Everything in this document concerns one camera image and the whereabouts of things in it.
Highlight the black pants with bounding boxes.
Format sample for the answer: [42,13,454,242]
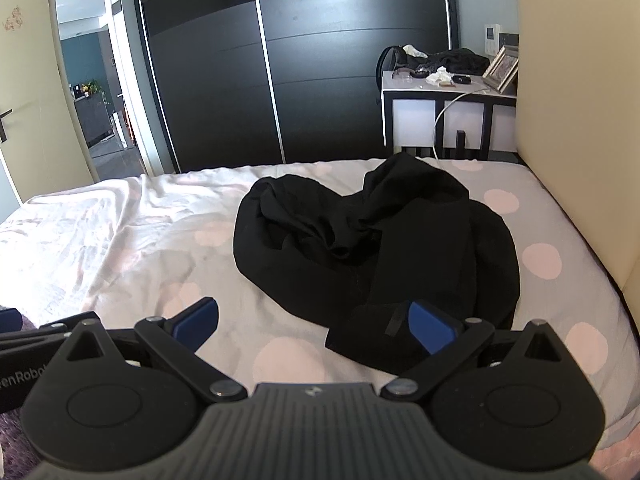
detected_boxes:
[233,154,521,375]

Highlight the black clothes on table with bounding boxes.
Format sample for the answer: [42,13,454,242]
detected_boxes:
[375,44,490,80]

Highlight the purple fuzzy blanket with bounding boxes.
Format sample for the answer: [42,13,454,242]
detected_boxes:
[0,410,40,480]

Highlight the polka dot bed sheet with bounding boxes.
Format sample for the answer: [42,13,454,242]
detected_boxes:
[1,160,639,479]

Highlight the beige door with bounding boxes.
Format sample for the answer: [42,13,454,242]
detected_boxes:
[1,0,96,203]

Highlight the white black side table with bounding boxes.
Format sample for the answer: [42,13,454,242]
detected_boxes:
[380,70,516,160]

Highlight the white crumpled tissue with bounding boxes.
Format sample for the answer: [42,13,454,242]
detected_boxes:
[425,66,454,87]

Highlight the black sliding wardrobe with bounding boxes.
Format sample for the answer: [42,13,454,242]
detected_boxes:
[137,0,458,171]

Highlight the cream headboard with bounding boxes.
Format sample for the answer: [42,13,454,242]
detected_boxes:
[513,0,640,291]

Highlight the white cable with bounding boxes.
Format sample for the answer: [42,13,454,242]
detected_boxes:
[432,88,494,161]

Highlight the picture frame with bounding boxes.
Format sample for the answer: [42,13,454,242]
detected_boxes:
[482,46,518,93]

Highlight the wall intercom panel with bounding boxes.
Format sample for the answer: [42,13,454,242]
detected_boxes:
[484,24,501,56]

